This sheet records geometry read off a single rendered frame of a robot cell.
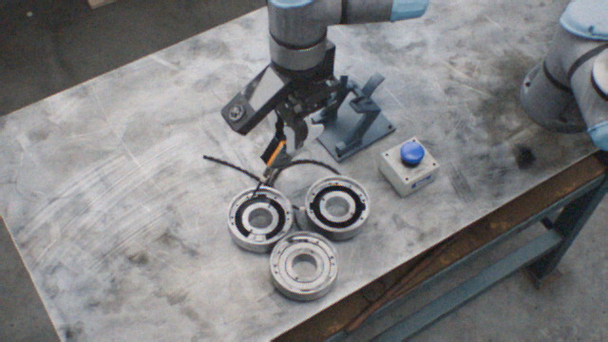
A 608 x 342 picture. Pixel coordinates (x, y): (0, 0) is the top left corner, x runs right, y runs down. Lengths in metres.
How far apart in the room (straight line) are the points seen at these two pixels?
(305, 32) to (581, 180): 0.92
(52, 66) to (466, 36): 1.49
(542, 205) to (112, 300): 0.89
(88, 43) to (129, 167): 1.35
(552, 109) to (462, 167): 0.19
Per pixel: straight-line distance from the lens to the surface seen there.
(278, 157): 1.14
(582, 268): 2.25
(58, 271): 1.24
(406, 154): 1.23
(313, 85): 1.05
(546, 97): 1.39
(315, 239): 1.19
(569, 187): 1.68
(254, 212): 1.22
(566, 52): 1.31
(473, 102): 1.42
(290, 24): 0.92
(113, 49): 2.59
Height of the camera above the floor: 1.88
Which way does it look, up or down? 57 degrees down
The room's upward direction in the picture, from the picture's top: 3 degrees clockwise
